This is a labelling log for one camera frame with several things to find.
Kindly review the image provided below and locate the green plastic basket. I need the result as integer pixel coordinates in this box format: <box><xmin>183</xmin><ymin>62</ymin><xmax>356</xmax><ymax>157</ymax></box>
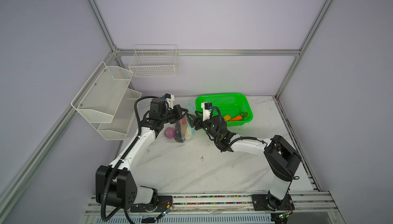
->
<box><xmin>195</xmin><ymin>93</ymin><xmax>253</xmax><ymax>127</ymax></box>

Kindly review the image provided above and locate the white mesh upper shelf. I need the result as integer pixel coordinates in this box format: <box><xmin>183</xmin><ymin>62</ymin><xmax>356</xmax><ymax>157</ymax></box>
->
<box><xmin>71</xmin><ymin>62</ymin><xmax>133</xmax><ymax>123</ymax></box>

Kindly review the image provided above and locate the red toy pepper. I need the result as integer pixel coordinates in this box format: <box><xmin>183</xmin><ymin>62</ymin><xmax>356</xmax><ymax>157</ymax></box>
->
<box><xmin>179</xmin><ymin>118</ymin><xmax>187</xmax><ymax>125</ymax></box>

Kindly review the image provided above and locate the yellow green toy corn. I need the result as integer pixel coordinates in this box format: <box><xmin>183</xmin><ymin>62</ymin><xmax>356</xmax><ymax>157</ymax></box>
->
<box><xmin>223</xmin><ymin>115</ymin><xmax>231</xmax><ymax>122</ymax></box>

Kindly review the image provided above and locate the green toy leafy vegetable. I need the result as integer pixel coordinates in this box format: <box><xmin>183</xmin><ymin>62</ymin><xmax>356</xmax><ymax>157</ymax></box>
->
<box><xmin>240</xmin><ymin>111</ymin><xmax>249</xmax><ymax>119</ymax></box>

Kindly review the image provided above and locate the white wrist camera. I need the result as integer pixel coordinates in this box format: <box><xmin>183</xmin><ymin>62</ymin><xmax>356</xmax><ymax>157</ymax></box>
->
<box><xmin>162</xmin><ymin>94</ymin><xmax>175</xmax><ymax>109</ymax></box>
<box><xmin>201</xmin><ymin>102</ymin><xmax>212</xmax><ymax>121</ymax></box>

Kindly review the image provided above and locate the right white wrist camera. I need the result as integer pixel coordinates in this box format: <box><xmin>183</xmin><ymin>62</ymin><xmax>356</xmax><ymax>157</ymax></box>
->
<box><xmin>201</xmin><ymin>102</ymin><xmax>212</xmax><ymax>121</ymax></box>

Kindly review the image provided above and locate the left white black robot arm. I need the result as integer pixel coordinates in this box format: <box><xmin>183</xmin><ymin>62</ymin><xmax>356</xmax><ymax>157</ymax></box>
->
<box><xmin>95</xmin><ymin>94</ymin><xmax>188</xmax><ymax>213</ymax></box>

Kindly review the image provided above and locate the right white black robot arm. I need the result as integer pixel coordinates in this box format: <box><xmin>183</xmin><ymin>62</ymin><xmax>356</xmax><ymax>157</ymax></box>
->
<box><xmin>187</xmin><ymin>112</ymin><xmax>302</xmax><ymax>211</ymax></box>

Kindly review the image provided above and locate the white mesh shelf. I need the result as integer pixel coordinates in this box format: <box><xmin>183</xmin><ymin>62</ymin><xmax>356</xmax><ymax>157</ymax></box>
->
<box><xmin>71</xmin><ymin>62</ymin><xmax>133</xmax><ymax>123</ymax></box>
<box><xmin>97</xmin><ymin>88</ymin><xmax>142</xmax><ymax>141</ymax></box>

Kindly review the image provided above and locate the clear zip bag blue zipper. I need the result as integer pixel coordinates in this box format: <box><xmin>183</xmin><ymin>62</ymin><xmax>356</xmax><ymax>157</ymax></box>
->
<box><xmin>164</xmin><ymin>99</ymin><xmax>194</xmax><ymax>143</ymax></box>

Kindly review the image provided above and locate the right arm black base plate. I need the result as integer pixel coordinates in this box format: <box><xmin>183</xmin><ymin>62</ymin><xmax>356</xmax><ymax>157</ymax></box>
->
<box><xmin>251</xmin><ymin>193</ymin><xmax>295</xmax><ymax>212</ymax></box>

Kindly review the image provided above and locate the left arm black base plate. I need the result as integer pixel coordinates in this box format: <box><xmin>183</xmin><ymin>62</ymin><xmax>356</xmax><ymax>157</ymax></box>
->
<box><xmin>130</xmin><ymin>195</ymin><xmax>173</xmax><ymax>213</ymax></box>

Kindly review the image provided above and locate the orange toy carrot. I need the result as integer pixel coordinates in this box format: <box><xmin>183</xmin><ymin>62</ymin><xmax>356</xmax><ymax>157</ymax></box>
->
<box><xmin>230</xmin><ymin>115</ymin><xmax>243</xmax><ymax>122</ymax></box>

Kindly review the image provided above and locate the purple toy onion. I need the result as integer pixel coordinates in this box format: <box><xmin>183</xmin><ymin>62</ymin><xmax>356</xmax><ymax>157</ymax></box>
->
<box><xmin>164</xmin><ymin>127</ymin><xmax>176</xmax><ymax>139</ymax></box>

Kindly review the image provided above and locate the black corrugated cable left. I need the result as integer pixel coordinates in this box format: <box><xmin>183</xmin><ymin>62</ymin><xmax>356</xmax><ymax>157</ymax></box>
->
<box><xmin>100</xmin><ymin>95</ymin><xmax>159</xmax><ymax>224</ymax></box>

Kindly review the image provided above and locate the aluminium front rail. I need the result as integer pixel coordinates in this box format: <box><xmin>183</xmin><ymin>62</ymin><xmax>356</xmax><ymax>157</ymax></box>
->
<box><xmin>82</xmin><ymin>191</ymin><xmax>338</xmax><ymax>217</ymax></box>

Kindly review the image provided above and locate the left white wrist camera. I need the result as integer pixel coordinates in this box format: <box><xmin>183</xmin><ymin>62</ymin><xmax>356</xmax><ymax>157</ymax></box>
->
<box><xmin>162</xmin><ymin>94</ymin><xmax>175</xmax><ymax>109</ymax></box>

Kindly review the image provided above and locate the white toy radish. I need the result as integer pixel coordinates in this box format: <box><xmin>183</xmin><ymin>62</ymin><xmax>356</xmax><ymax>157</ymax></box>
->
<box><xmin>183</xmin><ymin>122</ymin><xmax>194</xmax><ymax>140</ymax></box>

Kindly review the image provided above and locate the dark toy eggplant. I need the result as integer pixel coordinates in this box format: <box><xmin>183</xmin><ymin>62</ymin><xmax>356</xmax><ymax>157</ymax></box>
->
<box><xmin>174</xmin><ymin>122</ymin><xmax>184</xmax><ymax>143</ymax></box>

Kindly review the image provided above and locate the white mesh lower shelf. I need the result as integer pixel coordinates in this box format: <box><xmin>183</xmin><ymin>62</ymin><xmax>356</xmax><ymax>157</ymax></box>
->
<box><xmin>97</xmin><ymin>88</ymin><xmax>142</xmax><ymax>141</ymax></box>

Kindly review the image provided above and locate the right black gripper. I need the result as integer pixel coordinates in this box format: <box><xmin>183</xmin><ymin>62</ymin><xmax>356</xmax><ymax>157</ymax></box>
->
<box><xmin>186</xmin><ymin>110</ymin><xmax>220</xmax><ymax>141</ymax></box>

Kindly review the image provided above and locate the white wire wall basket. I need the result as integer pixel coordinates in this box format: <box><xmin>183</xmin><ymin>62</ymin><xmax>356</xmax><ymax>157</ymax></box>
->
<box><xmin>129</xmin><ymin>44</ymin><xmax>178</xmax><ymax>78</ymax></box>

